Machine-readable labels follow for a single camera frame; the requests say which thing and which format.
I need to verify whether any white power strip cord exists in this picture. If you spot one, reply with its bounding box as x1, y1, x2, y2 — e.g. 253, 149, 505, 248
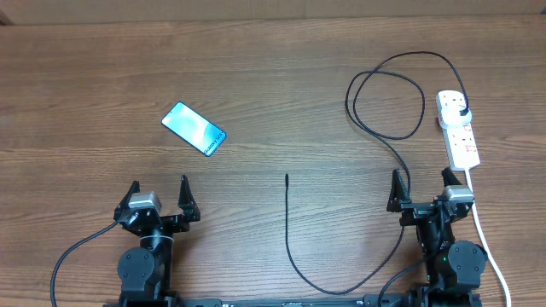
463, 168, 513, 307

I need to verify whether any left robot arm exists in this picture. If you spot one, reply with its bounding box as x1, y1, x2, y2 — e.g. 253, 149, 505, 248
113, 176, 200, 306

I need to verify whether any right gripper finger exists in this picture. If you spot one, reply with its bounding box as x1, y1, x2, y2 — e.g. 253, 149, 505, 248
386, 169, 411, 212
441, 167, 462, 187

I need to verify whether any smartphone with blue screen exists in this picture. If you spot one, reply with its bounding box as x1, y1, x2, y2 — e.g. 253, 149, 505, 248
161, 101, 227, 157

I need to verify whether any white power strip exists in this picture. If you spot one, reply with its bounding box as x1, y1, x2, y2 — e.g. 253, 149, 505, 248
436, 90, 480, 171

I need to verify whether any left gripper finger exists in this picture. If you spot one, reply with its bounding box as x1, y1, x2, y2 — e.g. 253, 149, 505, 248
177, 175, 196, 213
119, 181, 140, 209

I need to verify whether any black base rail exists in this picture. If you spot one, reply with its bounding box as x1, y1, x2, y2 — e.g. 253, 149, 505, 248
104, 293, 483, 307

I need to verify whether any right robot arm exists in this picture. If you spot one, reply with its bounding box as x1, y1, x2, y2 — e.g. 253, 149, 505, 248
377, 168, 488, 306

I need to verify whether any white charger plug adapter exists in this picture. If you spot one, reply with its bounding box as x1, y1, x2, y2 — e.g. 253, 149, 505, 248
438, 105, 473, 129

